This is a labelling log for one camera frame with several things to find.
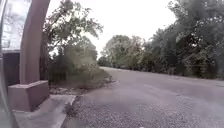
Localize leafy tree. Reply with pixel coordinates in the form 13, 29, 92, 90
43, 0, 104, 58

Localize strip of dirt and stones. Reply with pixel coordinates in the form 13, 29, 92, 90
48, 78, 116, 97

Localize grey asphalt road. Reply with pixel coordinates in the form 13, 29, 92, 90
61, 66, 224, 128

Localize row of trees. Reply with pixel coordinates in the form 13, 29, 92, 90
97, 0, 224, 81

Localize pale concrete slab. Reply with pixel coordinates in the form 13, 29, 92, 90
12, 94, 77, 128

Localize green bush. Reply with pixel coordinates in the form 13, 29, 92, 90
48, 35, 112, 88

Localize reddish building with column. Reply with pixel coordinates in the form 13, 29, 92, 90
0, 0, 52, 128

